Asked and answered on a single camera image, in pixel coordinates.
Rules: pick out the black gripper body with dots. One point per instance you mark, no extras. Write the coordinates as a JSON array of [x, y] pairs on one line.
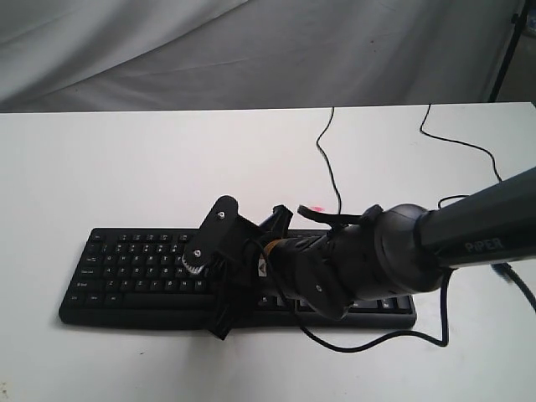
[[247, 264]]

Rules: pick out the grey backdrop cloth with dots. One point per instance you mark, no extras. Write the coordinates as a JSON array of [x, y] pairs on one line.
[[61, 56]]

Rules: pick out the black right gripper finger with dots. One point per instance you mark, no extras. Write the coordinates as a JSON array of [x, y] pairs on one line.
[[276, 225]]

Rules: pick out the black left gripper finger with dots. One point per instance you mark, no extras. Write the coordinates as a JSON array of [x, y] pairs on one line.
[[232, 305]]

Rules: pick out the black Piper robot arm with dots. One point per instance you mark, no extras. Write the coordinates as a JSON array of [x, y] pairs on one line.
[[378, 254]]

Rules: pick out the black acer keyboard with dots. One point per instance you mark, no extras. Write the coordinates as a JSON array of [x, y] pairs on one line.
[[133, 278]]

